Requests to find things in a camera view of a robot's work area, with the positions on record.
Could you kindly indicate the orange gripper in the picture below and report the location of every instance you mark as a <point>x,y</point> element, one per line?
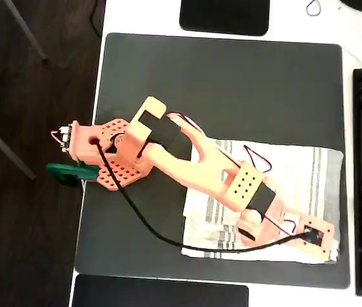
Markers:
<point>291,213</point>

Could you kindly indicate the white striped towel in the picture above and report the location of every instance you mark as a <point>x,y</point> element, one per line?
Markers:
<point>296,179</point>

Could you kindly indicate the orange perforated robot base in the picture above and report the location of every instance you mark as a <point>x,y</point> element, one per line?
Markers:
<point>85,150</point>

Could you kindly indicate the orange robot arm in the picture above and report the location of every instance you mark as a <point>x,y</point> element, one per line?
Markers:
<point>200,172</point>

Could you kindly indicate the black mouse pad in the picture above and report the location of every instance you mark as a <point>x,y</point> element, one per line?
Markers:
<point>158,292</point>
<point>224,16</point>

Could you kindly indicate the large dark grey mat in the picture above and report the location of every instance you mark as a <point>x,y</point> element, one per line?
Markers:
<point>232,80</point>

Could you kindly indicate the green table clamp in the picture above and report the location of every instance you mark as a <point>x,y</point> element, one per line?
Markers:
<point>69,174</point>

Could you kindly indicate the small controller board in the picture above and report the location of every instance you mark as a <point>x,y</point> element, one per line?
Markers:
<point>64,137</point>

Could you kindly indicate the grey metal leg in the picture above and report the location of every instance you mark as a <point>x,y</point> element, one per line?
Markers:
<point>24,30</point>

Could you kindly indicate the orange wrist camera mount plate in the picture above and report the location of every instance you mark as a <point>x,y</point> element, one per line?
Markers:
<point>325,243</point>

